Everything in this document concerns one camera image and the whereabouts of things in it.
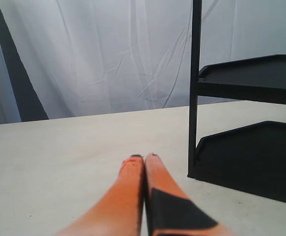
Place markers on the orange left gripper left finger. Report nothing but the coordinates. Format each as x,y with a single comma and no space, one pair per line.
119,211

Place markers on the white fabric backdrop curtain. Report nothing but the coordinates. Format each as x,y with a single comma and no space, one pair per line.
71,58

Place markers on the black metal shelf rack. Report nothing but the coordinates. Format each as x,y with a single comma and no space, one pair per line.
251,158

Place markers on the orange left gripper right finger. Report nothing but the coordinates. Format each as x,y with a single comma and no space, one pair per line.
169,211

